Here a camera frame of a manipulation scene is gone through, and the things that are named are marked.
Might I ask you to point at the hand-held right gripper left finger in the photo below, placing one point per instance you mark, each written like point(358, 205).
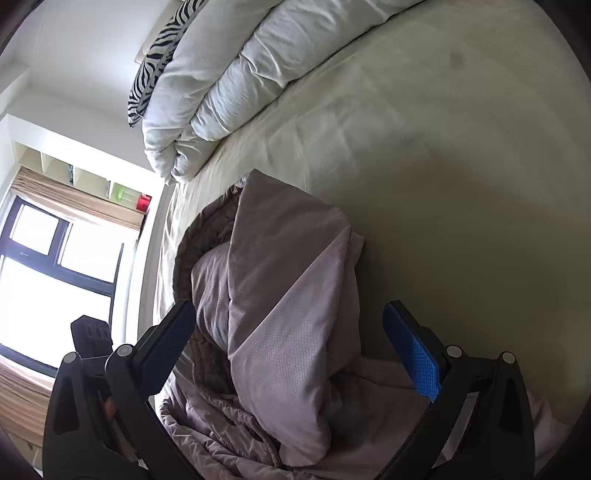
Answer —
point(171, 333)

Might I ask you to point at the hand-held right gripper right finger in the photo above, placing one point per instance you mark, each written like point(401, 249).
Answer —
point(418, 355)

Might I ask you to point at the grey hooded puffer jacket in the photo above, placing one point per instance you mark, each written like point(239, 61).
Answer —
point(277, 295)

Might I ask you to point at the black chair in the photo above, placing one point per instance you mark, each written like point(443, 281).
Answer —
point(92, 334)

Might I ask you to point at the red box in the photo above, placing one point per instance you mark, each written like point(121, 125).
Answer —
point(144, 202)

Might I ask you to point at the black framed window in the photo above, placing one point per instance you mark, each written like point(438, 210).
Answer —
point(55, 258)

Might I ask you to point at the green box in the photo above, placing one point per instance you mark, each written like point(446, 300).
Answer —
point(122, 193)

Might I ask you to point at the beige roman blind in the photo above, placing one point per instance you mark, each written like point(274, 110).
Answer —
point(74, 198)

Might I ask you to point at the bed with pale sheet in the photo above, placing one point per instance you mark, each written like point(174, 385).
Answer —
point(415, 161)

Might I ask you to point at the white folded duvet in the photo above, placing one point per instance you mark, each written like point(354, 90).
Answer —
point(221, 87)

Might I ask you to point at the zebra print pillow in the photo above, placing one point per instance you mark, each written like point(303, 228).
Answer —
point(154, 64)

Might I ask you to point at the white wall shelf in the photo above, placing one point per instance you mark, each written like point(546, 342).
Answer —
point(69, 173)

